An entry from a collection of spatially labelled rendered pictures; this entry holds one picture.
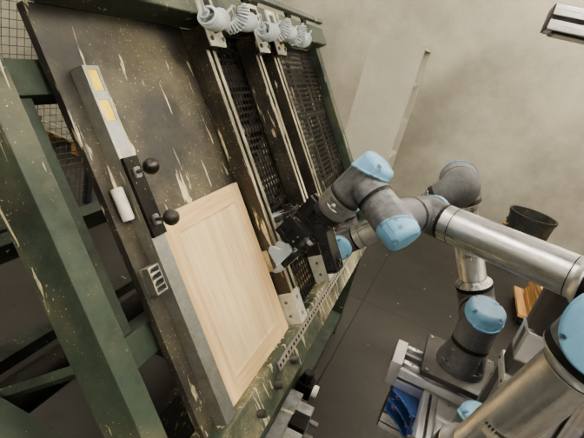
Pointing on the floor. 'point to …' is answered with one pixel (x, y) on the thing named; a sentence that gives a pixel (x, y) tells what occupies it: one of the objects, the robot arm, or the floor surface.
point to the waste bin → (530, 222)
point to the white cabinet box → (385, 96)
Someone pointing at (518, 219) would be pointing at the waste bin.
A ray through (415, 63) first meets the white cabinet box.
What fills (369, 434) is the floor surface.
